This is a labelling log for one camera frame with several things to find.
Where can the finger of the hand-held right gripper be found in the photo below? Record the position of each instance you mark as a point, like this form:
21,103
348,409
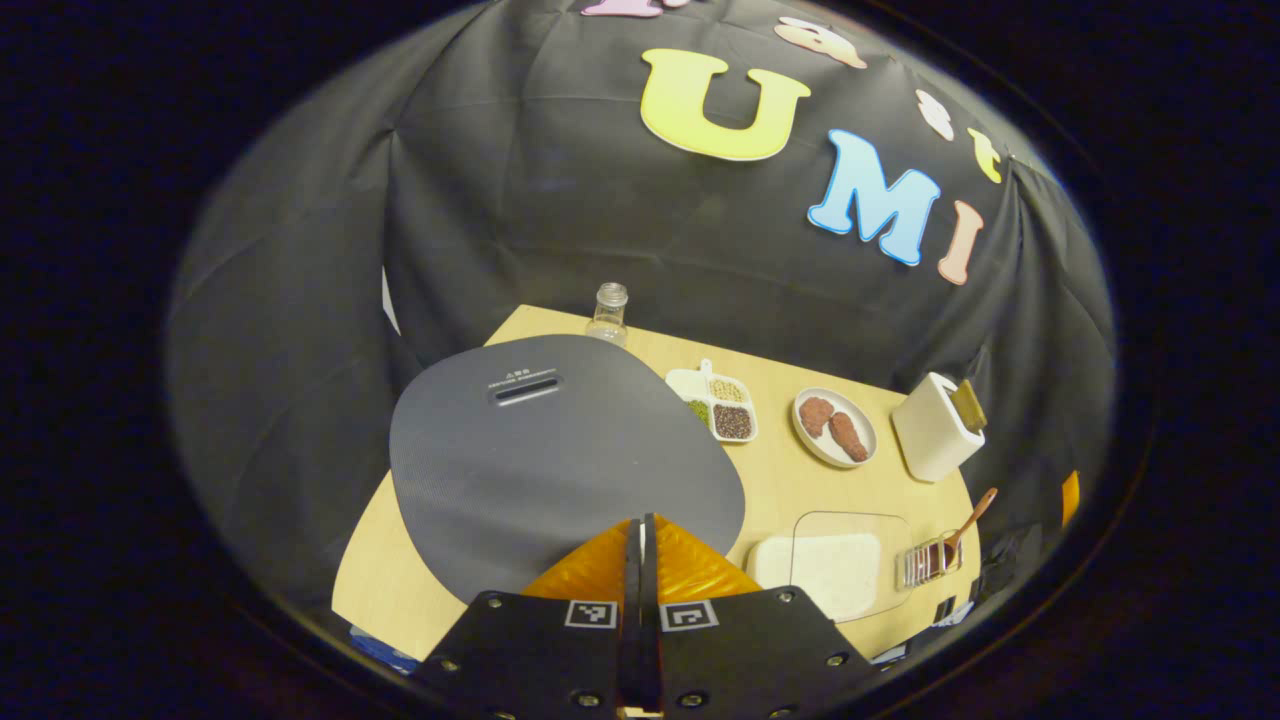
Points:
1071,497

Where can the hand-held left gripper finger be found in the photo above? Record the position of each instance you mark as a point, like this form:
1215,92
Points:
634,620
651,650

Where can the brown wooden spoon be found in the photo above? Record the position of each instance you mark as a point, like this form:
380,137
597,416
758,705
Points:
965,525

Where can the dark grey rice cooker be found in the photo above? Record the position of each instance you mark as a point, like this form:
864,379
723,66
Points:
540,470

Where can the white utensil holder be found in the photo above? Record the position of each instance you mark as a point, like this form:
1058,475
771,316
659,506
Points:
925,430

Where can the dark cloth pile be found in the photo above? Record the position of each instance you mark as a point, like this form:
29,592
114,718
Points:
1010,560

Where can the clear glass dish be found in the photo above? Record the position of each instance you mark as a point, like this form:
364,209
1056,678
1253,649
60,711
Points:
890,530

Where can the brown meat piece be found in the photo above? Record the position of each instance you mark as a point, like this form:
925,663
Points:
850,437
815,415

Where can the white divided bean dish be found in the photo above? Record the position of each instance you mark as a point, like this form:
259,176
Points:
725,405

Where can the white round plate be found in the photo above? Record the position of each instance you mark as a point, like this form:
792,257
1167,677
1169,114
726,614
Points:
835,448

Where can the blue object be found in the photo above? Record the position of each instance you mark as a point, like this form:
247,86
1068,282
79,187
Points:
385,650

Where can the small glass bottle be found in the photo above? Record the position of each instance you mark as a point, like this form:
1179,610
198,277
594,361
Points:
607,315

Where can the black backdrop cloth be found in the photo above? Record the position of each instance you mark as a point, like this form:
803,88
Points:
560,200

